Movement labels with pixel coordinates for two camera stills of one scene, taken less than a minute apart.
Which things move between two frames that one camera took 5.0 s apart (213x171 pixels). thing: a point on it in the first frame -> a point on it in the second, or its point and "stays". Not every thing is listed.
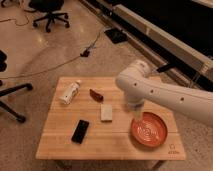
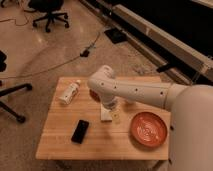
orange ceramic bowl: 149,130 stays
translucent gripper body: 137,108 -> 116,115
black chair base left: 28,87 stays
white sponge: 106,112 stays
